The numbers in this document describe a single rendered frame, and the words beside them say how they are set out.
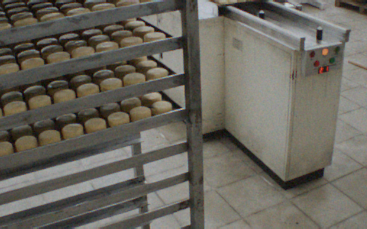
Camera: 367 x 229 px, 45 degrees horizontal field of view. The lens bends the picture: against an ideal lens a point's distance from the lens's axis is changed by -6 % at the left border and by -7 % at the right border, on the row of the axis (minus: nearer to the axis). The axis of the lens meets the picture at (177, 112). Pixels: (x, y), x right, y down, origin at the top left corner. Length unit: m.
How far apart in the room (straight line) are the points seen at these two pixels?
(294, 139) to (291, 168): 0.18
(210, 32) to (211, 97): 0.42
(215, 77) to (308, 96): 0.72
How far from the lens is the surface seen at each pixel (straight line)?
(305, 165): 2.59
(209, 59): 2.80
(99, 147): 1.56
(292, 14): 2.68
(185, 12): 1.01
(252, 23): 2.50
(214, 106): 2.93
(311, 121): 2.46
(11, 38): 0.93
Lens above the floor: 1.56
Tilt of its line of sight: 27 degrees down
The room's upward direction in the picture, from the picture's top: 3 degrees counter-clockwise
